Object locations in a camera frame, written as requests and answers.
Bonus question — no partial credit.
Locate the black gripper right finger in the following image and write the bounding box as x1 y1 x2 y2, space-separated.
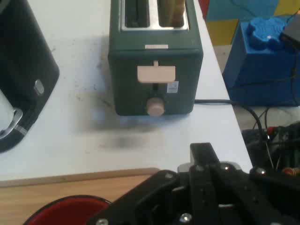
203 142 300 225

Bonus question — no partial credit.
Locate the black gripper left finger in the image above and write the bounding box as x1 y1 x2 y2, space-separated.
88 142 221 225

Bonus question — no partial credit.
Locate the black kitchen appliance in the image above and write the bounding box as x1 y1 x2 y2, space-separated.
0 0 60 153

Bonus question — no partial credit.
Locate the black toaster power cable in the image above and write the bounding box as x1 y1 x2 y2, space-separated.
194 98 267 134

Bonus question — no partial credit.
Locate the red bowl with black rim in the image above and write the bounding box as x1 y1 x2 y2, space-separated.
22 195 113 225

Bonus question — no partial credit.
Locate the toast slice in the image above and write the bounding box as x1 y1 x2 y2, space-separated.
167 0 186 25

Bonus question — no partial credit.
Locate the green two-slot toaster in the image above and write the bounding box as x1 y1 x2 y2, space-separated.
107 0 204 117

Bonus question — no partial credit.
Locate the small black box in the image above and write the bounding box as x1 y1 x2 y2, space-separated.
280 13 300 43

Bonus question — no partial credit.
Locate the wooden cutting board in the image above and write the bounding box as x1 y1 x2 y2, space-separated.
0 167 161 225

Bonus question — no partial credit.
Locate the black equipment with cables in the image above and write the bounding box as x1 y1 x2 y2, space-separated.
241 120 300 180

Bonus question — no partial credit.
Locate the blue box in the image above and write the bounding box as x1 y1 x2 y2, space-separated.
222 16 300 107

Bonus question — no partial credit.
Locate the blue knitted cloth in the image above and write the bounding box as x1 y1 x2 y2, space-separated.
247 16 288 49

